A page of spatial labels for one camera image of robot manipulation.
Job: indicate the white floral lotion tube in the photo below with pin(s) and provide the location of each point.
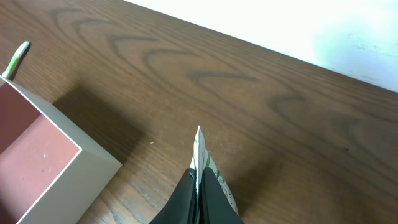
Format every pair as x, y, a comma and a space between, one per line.
201, 159

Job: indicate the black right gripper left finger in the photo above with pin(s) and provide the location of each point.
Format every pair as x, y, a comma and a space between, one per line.
180, 207

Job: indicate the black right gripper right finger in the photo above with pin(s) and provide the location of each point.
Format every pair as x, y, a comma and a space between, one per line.
215, 208

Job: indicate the green white toothbrush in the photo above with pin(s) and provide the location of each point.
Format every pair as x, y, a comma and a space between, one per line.
16, 60

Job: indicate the white box pink interior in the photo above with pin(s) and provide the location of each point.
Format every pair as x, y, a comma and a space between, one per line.
51, 170

